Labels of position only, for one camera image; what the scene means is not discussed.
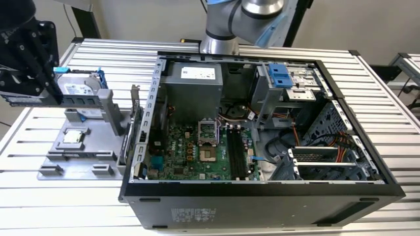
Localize metal socket cover frame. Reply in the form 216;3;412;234
197;119;220;145

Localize graphics card with metal bracket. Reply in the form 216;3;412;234
118;85;145;168

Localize neighbouring metal slat table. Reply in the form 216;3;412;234
370;52;420;111

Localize hard disk in blue carrier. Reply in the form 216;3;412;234
52;66;109;121

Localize blue plastic drive latch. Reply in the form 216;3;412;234
266;63;293;89

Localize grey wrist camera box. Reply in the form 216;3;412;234
48;0;94;12

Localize orange yellow power wires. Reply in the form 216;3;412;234
328;131;353;164

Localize orange red power wires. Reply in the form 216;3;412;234
274;109;301;148

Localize CPU socket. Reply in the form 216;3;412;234
198;145;220;163

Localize black frame post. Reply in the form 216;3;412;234
282;0;313;48
70;4;101;39

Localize grey metal drive cage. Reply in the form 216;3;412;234
252;61;332;128

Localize silver CPU chip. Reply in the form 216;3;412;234
61;130;85;145

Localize dark blue RAM stick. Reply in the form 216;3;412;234
0;94;98;107

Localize black open PC case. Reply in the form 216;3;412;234
117;50;406;231

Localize black case fan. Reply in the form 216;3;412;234
149;97;168;148

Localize green motherboard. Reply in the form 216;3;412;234
145;124;262;180

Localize grey parts rack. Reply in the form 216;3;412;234
36;88;132;182

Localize grey power supply box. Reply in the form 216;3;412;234
162;61;224;126

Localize black RAM slot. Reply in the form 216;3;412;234
234;125;245;180
230;125;241;180
226;125;237;180
238;125;250;180

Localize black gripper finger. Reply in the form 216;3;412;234
18;21;65;106
0;34;45;97

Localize grey disk bay cage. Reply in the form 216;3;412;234
270;145;378;181

